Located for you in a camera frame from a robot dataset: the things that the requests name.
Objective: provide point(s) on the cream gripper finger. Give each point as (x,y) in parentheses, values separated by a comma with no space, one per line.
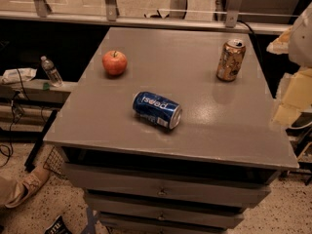
(294,95)
(281,44)

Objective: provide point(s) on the blue pepsi can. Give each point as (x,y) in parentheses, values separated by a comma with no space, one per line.
(157,109)

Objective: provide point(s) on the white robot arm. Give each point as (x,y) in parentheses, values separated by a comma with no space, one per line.
(300,45)

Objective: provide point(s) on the gold soda can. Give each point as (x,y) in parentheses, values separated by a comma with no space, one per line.
(232,55)

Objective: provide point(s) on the red apple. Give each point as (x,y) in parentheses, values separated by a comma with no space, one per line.
(114,62)

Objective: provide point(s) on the grey drawer cabinet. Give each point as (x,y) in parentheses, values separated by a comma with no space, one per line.
(197,178)

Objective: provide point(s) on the clear plastic water bottle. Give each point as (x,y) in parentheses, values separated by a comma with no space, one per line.
(51,71)

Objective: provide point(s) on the black snack bag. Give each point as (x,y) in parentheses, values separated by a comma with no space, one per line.
(58,227)

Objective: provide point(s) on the white crumpled cloth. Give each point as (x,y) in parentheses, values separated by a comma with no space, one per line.
(16,75)

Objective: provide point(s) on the tan shoe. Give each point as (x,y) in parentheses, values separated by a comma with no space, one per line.
(14,192)

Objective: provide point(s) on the metal railing frame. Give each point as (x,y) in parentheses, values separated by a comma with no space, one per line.
(260,16)

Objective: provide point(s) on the wire mesh basket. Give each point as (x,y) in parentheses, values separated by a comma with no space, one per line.
(53,163)

